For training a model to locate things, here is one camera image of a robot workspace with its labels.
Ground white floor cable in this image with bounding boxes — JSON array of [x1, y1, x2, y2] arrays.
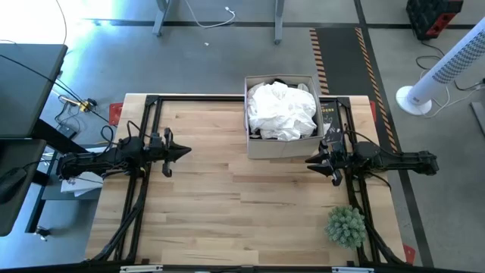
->
[[184, 0, 236, 30]]

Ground black floor cable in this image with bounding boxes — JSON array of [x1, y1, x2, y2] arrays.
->
[[415, 39, 448, 80]]

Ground yellow cable connector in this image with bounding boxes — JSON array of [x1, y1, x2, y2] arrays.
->
[[77, 99, 96, 114]]

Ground black metal table frame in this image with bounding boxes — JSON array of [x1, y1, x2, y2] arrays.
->
[[89, 93, 410, 266]]

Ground white tower fan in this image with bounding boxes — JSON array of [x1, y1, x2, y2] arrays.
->
[[396, 17, 485, 117]]

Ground white fan cable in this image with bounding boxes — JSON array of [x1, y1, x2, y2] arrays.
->
[[424, 85, 479, 118]]

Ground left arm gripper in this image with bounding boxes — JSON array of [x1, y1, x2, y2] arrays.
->
[[149, 130, 192, 165]]

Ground beige open storage box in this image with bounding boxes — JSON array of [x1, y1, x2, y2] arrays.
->
[[244, 74, 326, 160]]

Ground grey table leg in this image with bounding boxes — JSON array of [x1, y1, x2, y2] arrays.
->
[[152, 0, 171, 38], [273, 0, 286, 45]]

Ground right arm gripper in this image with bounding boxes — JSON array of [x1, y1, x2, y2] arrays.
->
[[305, 144, 353, 177]]

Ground white printed papers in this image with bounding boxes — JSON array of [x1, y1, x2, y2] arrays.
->
[[60, 172, 105, 198]]

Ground grey furniture foot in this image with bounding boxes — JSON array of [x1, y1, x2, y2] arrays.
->
[[469, 100, 485, 138]]

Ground small artificial green plant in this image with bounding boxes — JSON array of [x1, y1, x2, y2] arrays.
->
[[324, 206, 367, 249]]

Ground white garment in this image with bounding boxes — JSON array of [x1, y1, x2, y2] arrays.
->
[[246, 80, 318, 142]]

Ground dark desk top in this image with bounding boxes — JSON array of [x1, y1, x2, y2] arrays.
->
[[0, 138, 47, 237]]

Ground grey desk panel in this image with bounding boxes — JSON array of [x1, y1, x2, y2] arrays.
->
[[0, 43, 68, 140]]

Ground black and red crate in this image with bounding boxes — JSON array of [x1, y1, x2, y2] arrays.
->
[[405, 0, 464, 41]]

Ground black paperback book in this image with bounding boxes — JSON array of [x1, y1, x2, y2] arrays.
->
[[320, 100, 344, 144]]

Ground black computer mouse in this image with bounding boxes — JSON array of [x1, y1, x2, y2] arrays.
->
[[0, 167, 29, 205]]

